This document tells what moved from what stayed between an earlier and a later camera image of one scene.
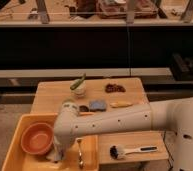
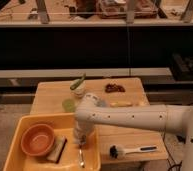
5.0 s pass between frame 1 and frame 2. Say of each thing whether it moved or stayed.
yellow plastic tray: stayed
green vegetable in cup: stayed
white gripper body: moved
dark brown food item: stayed
